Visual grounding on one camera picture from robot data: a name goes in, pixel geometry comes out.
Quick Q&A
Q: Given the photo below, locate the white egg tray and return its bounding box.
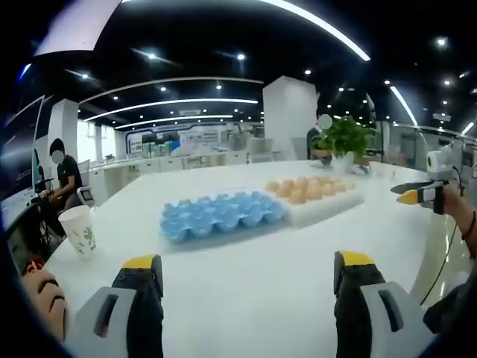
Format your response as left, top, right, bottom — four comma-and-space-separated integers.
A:
285, 178, 366, 229

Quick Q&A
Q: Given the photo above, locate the black cable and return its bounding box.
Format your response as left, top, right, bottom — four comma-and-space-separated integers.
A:
420, 222, 460, 307

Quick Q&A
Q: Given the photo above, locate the green potted plant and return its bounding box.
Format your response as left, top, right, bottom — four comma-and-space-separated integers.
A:
311, 115, 378, 175

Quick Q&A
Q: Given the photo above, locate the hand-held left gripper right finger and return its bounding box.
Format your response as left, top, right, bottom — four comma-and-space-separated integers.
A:
333, 250, 441, 358

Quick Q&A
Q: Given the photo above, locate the white paper cup green print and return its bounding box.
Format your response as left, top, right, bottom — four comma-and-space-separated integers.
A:
58, 204, 98, 260

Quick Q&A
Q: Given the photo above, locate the person's right hand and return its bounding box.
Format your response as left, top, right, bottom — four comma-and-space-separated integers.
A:
442, 184, 473, 229

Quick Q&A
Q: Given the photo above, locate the dark computer monitor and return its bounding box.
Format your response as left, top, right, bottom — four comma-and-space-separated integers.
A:
0, 95, 46, 212

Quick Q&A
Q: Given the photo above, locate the group of brown eggs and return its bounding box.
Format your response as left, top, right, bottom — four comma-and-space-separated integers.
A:
265, 175, 357, 205

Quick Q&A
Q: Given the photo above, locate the white office chair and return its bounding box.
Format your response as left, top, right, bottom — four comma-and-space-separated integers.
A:
76, 186, 95, 207

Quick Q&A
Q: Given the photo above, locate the person's dark clothing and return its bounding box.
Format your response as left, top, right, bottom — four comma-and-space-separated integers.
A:
423, 271, 477, 339

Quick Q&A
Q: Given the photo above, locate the white table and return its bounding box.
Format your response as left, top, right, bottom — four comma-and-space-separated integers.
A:
35, 159, 450, 358

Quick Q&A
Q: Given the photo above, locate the red string bracelet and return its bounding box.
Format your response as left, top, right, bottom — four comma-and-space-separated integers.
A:
461, 210, 477, 241

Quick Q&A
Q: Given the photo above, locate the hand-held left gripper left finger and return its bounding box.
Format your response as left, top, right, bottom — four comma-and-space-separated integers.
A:
65, 254, 165, 358

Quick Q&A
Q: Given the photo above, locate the tan object with dark lines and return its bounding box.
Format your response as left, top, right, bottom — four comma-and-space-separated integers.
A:
20, 268, 71, 342

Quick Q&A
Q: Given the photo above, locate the row of white office partitions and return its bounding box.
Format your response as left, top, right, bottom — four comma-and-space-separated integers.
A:
89, 151, 264, 195

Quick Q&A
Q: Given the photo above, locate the blue egg tray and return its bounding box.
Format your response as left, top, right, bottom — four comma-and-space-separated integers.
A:
159, 190, 290, 243

